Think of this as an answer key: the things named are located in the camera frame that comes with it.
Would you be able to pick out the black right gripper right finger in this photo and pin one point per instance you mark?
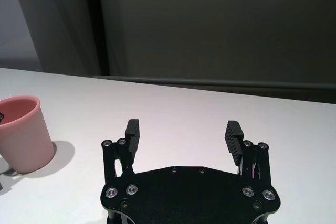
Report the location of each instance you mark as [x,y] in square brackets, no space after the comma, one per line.
[233,142]

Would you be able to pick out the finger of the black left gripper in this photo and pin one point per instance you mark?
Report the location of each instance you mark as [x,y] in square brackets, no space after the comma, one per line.
[1,118]

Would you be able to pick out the pink plastic cup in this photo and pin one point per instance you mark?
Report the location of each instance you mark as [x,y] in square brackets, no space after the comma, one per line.
[26,140]

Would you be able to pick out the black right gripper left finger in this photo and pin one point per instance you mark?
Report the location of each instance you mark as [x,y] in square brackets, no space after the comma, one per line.
[128,150]

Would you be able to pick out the black vertical frame post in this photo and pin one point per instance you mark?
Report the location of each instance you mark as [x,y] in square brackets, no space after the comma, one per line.
[95,30]

